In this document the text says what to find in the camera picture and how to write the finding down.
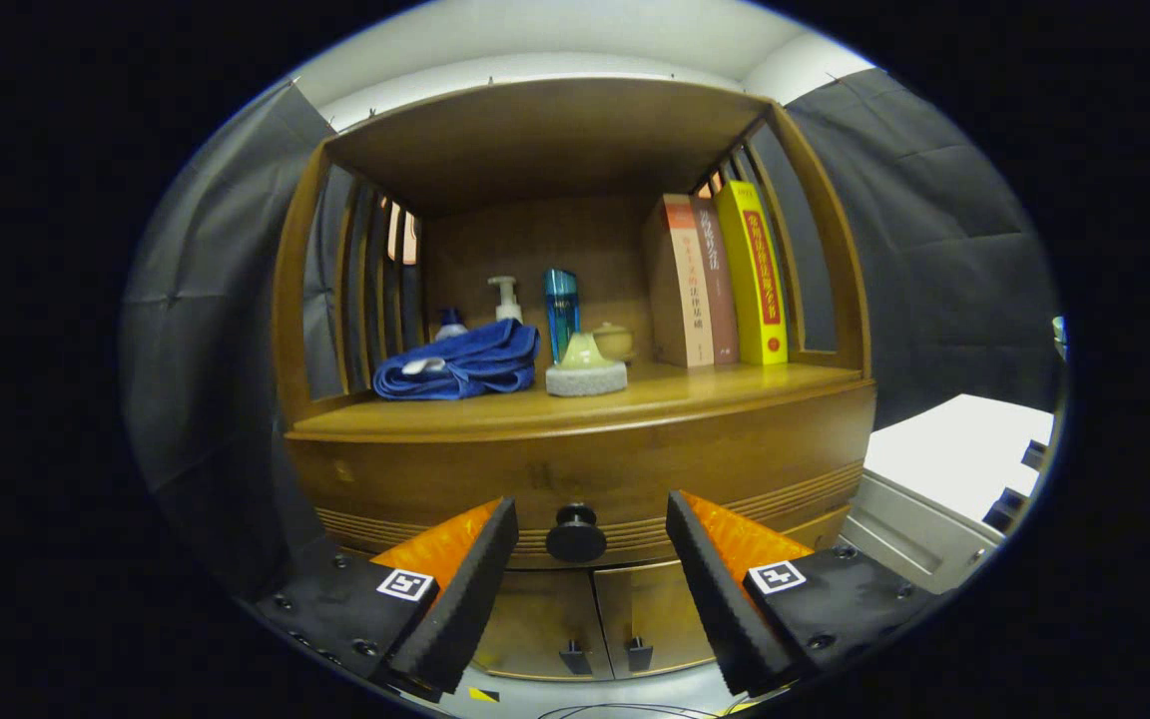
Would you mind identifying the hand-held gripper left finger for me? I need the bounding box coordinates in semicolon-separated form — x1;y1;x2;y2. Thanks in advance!
254;497;520;697

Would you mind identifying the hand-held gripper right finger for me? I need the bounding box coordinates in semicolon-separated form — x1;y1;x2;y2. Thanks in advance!
665;489;940;698

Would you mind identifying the wooden drawer with black knob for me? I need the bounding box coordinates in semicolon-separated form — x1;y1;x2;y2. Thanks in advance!
286;384;877;570

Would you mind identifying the green-handled scrub brush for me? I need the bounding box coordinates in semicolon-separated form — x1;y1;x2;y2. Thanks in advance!
545;332;629;398

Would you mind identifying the wooden cabinet door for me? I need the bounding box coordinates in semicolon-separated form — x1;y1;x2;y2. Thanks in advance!
470;567;616;682
592;557;726;678

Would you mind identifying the grey metal drawer unit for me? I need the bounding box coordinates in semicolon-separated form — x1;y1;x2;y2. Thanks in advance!
838;469;1000;596

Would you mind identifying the wooden countertop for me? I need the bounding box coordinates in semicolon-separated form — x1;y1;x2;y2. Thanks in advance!
286;359;875;443

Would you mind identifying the wooden cabinet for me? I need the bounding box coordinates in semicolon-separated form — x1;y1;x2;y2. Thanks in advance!
271;78;877;682

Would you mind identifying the blue folded towel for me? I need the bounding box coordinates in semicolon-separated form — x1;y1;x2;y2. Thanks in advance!
372;319;541;401

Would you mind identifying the beige lidded teacup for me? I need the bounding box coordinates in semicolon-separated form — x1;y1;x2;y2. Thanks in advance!
592;322;637;363

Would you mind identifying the white table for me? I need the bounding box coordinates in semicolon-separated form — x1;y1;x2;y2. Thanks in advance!
862;393;1057;522

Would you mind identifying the white pump bottle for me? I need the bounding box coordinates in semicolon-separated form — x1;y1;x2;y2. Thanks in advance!
488;276;524;325

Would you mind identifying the tall clear blue bottle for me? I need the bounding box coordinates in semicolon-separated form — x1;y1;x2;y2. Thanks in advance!
544;268;581;364

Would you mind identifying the brown book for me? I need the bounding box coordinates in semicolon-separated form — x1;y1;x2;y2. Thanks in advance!
690;196;741;365

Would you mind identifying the beige book with orange band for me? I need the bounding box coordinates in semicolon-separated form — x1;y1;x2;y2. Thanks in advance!
642;194;716;368

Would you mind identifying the yellow book with red label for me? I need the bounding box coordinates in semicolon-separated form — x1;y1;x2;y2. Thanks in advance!
714;180;790;366

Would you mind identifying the black cable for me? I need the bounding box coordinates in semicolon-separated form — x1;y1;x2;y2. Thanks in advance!
535;702;726;719

